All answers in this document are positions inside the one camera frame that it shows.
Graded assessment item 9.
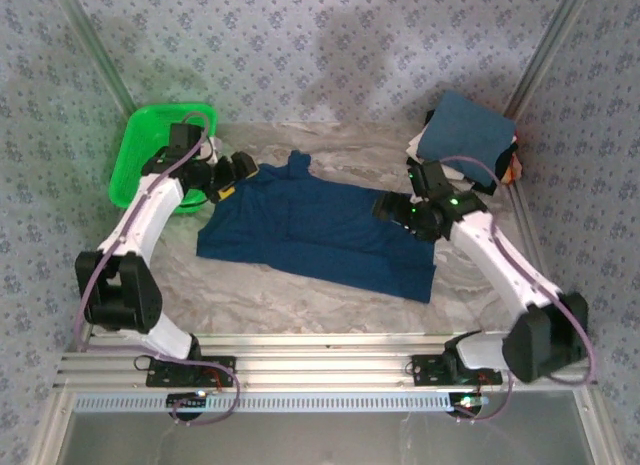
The dark blue printed t-shirt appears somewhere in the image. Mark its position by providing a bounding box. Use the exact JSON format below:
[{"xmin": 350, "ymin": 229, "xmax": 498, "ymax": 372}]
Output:
[{"xmin": 195, "ymin": 151, "xmax": 437, "ymax": 305}]

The folded white t-shirt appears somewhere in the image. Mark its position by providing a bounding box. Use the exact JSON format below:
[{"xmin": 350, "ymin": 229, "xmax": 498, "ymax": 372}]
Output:
[{"xmin": 405, "ymin": 134, "xmax": 476, "ymax": 194}]

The green plastic mesh basket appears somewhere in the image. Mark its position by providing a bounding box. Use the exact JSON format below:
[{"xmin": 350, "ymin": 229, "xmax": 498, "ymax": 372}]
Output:
[{"xmin": 108, "ymin": 102, "xmax": 220, "ymax": 216}]

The folded black t-shirt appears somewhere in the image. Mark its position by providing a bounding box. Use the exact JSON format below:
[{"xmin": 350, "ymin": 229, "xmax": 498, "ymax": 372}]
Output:
[{"xmin": 469, "ymin": 144, "xmax": 519, "ymax": 197}]

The folded steel blue t-shirt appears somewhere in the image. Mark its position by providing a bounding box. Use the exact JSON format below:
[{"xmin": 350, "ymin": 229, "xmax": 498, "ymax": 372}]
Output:
[{"xmin": 417, "ymin": 90, "xmax": 517, "ymax": 186}]

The folded red orange t-shirt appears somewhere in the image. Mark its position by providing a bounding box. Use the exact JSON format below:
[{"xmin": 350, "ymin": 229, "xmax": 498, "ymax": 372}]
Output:
[{"xmin": 502, "ymin": 129, "xmax": 524, "ymax": 186}]

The black controller board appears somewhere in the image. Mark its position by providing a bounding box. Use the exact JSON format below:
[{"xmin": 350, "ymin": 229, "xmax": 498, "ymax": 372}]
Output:
[
  {"xmin": 448, "ymin": 392, "xmax": 489, "ymax": 411},
  {"xmin": 166, "ymin": 390, "xmax": 210, "ymax": 409}
]

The grey metal panel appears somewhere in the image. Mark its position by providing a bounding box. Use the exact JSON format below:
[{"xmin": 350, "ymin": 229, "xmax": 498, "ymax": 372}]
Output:
[{"xmin": 59, "ymin": 409, "xmax": 596, "ymax": 465}]

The aluminium side rail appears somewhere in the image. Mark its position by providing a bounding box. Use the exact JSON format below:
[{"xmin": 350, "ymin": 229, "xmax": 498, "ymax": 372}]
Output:
[
  {"xmin": 507, "ymin": 182, "xmax": 571, "ymax": 349},
  {"xmin": 74, "ymin": 204, "xmax": 132, "ymax": 354}
]

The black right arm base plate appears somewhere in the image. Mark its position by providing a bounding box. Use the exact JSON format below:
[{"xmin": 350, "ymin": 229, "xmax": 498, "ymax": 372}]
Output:
[{"xmin": 410, "ymin": 353, "xmax": 504, "ymax": 387}]

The aluminium frame post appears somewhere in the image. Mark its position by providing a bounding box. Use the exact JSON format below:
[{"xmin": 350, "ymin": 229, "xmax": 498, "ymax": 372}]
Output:
[
  {"xmin": 502, "ymin": 0, "xmax": 597, "ymax": 117},
  {"xmin": 52, "ymin": 0, "xmax": 142, "ymax": 124}
]

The aluminium mounting rail frame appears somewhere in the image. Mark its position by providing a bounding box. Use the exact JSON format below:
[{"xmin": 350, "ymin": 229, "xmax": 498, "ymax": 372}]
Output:
[{"xmin": 52, "ymin": 332, "xmax": 599, "ymax": 392}]

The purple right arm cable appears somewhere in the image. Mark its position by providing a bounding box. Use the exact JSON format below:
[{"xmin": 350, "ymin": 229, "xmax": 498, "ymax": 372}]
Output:
[{"xmin": 417, "ymin": 155, "xmax": 599, "ymax": 427}]

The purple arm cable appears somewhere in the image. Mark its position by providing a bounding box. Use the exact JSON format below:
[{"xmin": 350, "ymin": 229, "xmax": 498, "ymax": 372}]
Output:
[
  {"xmin": 73, "ymin": 112, "xmax": 242, "ymax": 427},
  {"xmin": 417, "ymin": 155, "xmax": 599, "ymax": 427}
]

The grey slotted cable duct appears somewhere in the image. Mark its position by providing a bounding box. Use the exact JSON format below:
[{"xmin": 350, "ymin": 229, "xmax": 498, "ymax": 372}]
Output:
[{"xmin": 73, "ymin": 392, "xmax": 501, "ymax": 415}]

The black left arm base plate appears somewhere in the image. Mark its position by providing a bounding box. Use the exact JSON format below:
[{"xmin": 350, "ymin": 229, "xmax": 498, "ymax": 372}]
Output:
[{"xmin": 144, "ymin": 353, "xmax": 237, "ymax": 389}]

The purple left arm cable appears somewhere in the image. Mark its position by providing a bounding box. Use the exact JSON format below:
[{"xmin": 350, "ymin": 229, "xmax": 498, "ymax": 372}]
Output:
[{"xmin": 73, "ymin": 112, "xmax": 242, "ymax": 427}]

